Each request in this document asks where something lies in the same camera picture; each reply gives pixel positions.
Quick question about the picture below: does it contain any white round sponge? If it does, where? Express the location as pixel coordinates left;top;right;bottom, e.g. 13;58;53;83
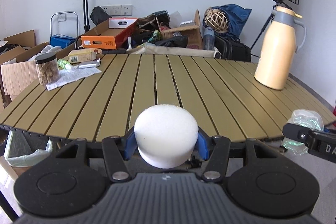
134;104;199;169

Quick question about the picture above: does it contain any blue storage box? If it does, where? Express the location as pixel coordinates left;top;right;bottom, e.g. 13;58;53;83
50;34;77;48

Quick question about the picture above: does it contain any small green bottle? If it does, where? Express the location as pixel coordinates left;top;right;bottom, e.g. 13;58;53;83
57;58;73;71

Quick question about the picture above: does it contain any beige medicine box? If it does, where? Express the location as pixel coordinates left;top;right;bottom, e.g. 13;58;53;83
68;48;97;64

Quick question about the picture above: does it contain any woven rattan ball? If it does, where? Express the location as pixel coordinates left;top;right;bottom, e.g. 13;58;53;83
204;8;229;32

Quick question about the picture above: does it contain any white cloth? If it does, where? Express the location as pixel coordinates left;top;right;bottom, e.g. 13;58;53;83
28;45;64;62

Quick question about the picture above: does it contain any silver foil packet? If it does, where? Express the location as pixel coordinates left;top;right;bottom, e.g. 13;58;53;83
78;59;102;70

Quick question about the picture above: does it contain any yellow thermos jug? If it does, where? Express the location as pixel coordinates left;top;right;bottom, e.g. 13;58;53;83
254;6;307;90

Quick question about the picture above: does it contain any olive slatted folding table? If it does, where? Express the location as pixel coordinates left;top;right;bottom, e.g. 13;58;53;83
0;54;336;146

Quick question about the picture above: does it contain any large open cardboard box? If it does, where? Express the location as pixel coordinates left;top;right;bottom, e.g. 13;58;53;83
0;29;50;64

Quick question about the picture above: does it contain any black plastic bag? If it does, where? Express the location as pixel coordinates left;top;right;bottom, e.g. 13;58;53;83
155;35;189;48

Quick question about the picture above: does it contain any iridescent plastic wrapper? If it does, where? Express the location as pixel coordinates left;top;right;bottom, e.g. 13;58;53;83
280;109;325;157

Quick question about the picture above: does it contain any grey water bottle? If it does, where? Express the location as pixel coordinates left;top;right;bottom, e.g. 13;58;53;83
203;27;216;51

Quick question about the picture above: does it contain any snack jar black lid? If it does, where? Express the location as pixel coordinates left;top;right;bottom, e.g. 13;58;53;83
35;53;62;86

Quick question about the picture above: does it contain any corrugated cardboard box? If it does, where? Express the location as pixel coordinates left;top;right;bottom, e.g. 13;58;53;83
0;60;40;102

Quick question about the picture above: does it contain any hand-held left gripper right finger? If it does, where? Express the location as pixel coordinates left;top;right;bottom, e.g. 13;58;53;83
196;127;279;183

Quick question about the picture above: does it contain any black suitcase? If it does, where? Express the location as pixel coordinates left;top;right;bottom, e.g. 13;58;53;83
214;35;252;62

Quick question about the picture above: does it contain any white paper sheet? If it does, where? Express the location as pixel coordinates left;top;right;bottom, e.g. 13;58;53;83
46;67;102;91

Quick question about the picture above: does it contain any brown printed cardboard box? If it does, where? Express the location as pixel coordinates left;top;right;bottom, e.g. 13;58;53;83
160;9;205;50

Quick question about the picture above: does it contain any cardboard box green liner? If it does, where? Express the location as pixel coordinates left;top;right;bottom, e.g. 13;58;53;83
3;132;54;178

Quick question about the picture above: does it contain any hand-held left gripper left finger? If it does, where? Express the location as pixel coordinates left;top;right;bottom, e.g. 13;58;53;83
55;130;137;183

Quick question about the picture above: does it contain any orange cardboard box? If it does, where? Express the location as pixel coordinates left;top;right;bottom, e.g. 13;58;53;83
80;18;139;51

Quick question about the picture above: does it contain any blue fabric bag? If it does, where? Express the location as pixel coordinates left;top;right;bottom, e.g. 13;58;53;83
210;4;252;39

